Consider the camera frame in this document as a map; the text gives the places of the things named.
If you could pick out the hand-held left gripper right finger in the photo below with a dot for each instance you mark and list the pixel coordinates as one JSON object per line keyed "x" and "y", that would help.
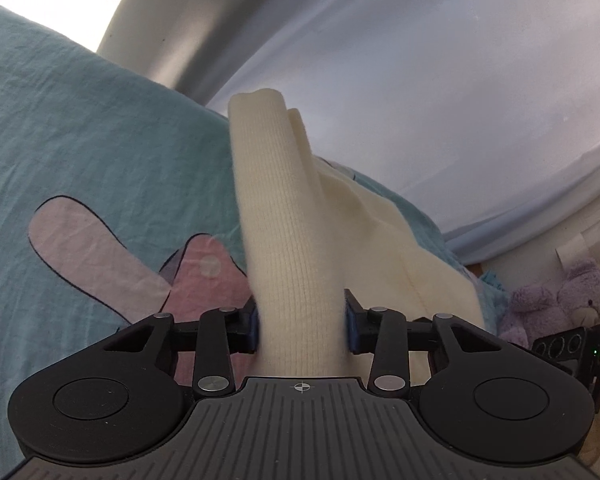
{"x": 350, "y": 328}

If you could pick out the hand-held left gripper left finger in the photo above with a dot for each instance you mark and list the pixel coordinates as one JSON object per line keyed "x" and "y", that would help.
{"x": 253, "y": 331}

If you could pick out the cream knit sweater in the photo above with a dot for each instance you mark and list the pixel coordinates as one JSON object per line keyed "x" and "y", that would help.
{"x": 280, "y": 210}

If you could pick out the purple teddy bear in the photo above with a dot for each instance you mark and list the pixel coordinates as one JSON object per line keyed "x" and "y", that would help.
{"x": 555, "y": 300}

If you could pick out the teal printed bed sheet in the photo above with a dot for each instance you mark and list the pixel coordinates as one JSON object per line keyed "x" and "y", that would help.
{"x": 105, "y": 150}

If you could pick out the white curtain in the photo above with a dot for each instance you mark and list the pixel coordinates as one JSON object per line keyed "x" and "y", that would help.
{"x": 430, "y": 85}

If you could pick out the cream curtain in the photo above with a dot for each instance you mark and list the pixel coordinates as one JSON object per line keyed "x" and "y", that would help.
{"x": 180, "y": 25}

